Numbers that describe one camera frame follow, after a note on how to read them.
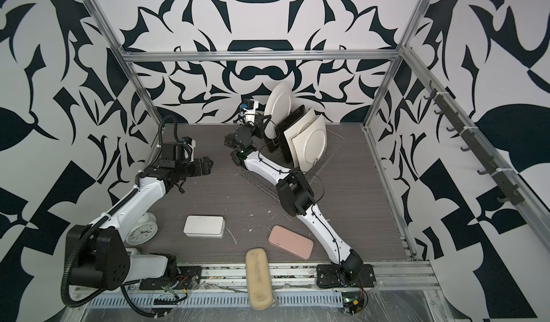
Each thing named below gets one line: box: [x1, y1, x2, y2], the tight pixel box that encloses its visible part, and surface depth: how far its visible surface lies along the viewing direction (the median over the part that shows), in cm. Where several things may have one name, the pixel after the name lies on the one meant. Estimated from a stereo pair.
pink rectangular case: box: [267, 224, 314, 260], surface depth 82 cm
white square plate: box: [291, 113, 328, 173], surface depth 92 cm
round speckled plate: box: [264, 82, 294, 140], surface depth 87 cm
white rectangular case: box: [183, 215, 225, 239], surface depth 84 cm
